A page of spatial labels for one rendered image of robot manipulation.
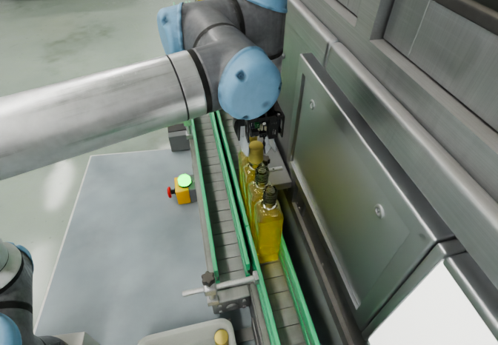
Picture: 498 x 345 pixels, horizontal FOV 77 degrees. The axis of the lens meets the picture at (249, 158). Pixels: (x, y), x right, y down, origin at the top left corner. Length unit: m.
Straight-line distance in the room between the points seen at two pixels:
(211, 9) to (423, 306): 0.47
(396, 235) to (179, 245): 0.71
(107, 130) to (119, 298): 0.73
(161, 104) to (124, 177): 0.95
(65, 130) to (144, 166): 0.96
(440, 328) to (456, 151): 0.22
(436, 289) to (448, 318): 0.03
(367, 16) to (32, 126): 0.45
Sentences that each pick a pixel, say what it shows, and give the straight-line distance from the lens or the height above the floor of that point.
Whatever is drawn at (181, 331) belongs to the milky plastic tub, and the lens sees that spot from 0.84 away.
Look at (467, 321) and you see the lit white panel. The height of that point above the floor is 1.28.
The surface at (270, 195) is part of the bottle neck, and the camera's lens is 0.63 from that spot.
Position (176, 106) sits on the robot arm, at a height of 1.45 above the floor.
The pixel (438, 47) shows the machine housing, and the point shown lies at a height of 1.47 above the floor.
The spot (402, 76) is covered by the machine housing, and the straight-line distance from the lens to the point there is 0.47.
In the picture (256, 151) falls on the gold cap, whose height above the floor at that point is 1.16.
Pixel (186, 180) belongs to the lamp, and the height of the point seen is 0.85.
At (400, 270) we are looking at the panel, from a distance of 0.51.
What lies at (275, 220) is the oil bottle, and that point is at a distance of 0.68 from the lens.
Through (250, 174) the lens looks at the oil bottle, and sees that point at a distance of 0.74.
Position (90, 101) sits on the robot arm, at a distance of 0.33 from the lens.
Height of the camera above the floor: 1.64
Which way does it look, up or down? 45 degrees down
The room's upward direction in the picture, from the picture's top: straight up
